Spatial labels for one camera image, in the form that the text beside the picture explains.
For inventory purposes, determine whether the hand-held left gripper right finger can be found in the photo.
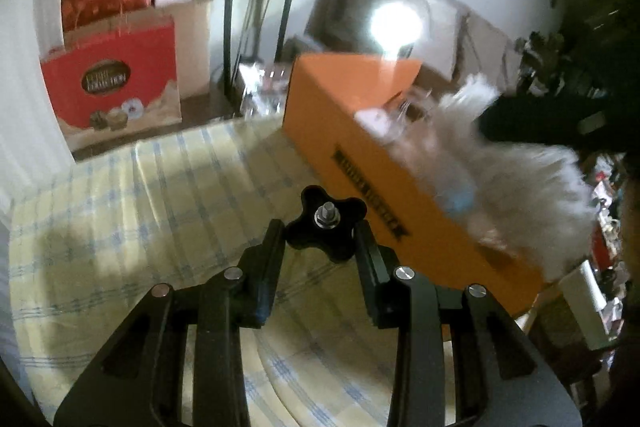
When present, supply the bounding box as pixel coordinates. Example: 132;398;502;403
352;222;583;427

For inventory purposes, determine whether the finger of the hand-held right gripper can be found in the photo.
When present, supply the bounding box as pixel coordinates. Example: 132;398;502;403
477;96;576;144

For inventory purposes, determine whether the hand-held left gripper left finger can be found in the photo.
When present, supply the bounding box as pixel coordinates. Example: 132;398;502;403
54;219;287;427

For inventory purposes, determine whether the black star knob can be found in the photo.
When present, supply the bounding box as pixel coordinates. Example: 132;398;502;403
285;185;370;264

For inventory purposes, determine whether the white plastic bag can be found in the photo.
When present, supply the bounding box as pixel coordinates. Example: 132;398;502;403
355;74;596;283

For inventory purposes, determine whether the orange cardboard box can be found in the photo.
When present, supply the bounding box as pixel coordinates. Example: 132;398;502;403
281;53;546;320

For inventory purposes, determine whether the dark cluttered shelf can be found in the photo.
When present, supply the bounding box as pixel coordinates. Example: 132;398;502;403
515;0;640;108

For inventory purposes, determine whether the yellow plaid tablecloth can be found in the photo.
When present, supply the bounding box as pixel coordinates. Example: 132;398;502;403
7;114;531;427

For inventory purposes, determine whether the clear glass container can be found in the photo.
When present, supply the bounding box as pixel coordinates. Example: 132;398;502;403
237;62;293;118

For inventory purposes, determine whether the brown cardboard box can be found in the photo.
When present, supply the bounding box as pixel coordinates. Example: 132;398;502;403
160;0;213;100

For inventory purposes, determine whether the black speaker stand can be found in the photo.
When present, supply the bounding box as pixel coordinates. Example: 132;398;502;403
272;0;296;62
220;0;238;95

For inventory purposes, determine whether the red chocolate gift box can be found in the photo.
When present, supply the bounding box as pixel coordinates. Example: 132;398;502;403
40;12;183;152

